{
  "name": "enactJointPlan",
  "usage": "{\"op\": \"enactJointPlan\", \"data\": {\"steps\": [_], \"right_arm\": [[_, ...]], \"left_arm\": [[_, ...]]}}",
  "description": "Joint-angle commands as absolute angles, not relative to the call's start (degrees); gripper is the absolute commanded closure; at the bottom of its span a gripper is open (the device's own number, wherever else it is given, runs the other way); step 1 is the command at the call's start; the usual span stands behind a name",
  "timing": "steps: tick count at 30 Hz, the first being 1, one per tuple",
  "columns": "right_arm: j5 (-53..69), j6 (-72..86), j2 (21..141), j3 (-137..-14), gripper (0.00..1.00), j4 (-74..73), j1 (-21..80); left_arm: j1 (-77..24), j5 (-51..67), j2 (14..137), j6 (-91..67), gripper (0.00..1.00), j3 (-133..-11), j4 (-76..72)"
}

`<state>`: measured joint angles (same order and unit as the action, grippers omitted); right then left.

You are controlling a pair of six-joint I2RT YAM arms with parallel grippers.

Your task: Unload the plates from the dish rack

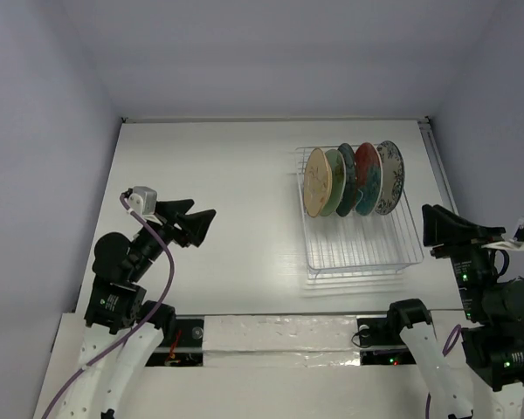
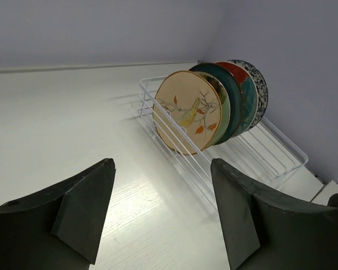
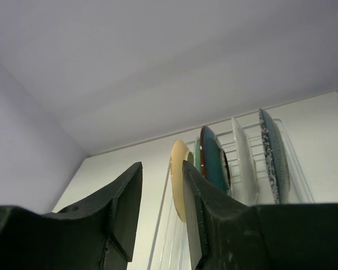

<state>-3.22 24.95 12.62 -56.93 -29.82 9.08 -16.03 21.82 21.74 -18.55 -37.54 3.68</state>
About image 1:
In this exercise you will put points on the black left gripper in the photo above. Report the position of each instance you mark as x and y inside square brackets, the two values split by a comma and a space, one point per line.
[192, 227]

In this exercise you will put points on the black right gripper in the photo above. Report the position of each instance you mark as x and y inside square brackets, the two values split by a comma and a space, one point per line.
[463, 244]

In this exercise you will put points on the red plate with teal flower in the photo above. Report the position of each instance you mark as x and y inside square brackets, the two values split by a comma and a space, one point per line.
[369, 178]

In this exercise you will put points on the dark teal plate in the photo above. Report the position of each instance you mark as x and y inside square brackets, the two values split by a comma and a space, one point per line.
[348, 199]

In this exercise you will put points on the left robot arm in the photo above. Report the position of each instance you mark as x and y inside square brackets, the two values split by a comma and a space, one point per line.
[126, 318]

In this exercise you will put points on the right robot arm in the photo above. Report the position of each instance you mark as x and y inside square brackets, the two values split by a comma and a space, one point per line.
[494, 345]

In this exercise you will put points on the white blue patterned plate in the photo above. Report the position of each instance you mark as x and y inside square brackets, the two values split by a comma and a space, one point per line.
[393, 177]

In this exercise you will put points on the green plate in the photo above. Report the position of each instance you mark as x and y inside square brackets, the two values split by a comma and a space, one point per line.
[337, 165]

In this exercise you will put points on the beige floral plate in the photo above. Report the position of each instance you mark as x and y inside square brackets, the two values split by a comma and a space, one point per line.
[317, 183]

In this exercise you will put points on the white foam block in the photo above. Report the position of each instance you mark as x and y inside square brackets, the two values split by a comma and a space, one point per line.
[280, 341]

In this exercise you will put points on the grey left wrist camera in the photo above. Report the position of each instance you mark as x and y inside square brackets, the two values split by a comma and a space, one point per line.
[140, 200]

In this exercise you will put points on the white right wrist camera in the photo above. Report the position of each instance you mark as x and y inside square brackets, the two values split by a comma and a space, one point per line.
[515, 243]

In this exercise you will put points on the white wire dish rack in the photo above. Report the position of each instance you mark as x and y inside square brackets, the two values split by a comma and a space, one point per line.
[354, 246]

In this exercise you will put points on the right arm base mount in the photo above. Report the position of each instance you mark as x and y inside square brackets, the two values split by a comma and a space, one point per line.
[378, 344]

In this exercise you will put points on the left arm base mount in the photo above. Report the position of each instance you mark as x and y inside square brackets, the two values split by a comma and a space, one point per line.
[184, 348]

